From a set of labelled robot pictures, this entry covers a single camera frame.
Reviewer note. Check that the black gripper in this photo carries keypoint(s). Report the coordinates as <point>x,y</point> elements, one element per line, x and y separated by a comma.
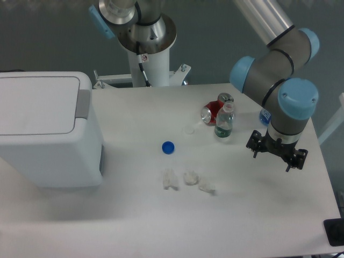
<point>294,158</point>

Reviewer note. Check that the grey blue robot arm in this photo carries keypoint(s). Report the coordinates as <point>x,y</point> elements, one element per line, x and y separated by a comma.
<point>268,81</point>

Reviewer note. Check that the upright red soda can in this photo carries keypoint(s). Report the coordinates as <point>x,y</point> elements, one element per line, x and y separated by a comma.
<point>223,97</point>

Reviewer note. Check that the crushed red soda can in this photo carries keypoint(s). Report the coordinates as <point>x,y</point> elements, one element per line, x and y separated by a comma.
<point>209,113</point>

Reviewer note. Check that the white trash can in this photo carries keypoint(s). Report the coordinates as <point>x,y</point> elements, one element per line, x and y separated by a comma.
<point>49,130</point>

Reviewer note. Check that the blue plastic bottle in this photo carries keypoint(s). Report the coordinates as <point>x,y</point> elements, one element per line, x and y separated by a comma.
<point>265,117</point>

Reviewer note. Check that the clear green-label plastic bottle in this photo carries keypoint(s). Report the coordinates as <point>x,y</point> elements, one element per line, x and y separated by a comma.
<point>224,120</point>

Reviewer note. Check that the crumpled white tissue right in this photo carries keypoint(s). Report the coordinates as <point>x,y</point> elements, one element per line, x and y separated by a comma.
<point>206,186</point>

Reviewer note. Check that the crumpled white tissue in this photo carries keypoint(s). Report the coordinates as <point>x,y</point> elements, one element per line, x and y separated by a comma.
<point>190,177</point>
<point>206,186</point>
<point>170,180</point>

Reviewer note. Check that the white bottle cap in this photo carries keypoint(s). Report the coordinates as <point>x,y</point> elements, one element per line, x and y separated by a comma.
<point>189,129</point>

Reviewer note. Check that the crumpled white tissue middle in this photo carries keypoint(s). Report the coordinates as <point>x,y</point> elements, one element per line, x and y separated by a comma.
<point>190,177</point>

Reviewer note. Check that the black device at edge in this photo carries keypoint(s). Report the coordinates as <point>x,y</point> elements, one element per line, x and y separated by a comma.
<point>334,231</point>

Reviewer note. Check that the blue bottle cap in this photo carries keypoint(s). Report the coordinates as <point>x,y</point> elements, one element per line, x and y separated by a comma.
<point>168,147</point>

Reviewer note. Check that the crumpled white tissue left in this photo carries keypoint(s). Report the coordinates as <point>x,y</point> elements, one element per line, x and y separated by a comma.
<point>170,180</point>

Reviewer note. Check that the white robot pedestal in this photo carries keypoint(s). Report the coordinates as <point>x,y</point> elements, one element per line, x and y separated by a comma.
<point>148,51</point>

